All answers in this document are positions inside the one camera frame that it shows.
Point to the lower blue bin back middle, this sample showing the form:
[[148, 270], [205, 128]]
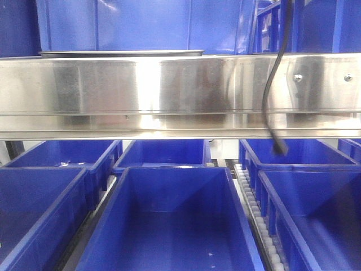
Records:
[[164, 153]]

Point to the silver metal tray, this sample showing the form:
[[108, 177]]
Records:
[[119, 53]]

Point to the large blue bin centre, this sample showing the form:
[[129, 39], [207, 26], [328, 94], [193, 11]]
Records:
[[316, 27]]

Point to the lower blue bin back right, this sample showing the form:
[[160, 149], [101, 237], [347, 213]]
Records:
[[304, 155]]

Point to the steel front rack rail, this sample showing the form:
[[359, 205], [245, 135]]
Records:
[[210, 96]]

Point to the lower blue bin back left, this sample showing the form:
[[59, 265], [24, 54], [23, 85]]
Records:
[[96, 156]]

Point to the large blue bin left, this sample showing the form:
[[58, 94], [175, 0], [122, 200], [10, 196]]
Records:
[[215, 27]]

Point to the large blue bin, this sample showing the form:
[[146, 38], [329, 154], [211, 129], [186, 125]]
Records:
[[316, 27], [215, 27]]

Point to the middle white roller track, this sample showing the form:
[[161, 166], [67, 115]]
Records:
[[268, 245]]

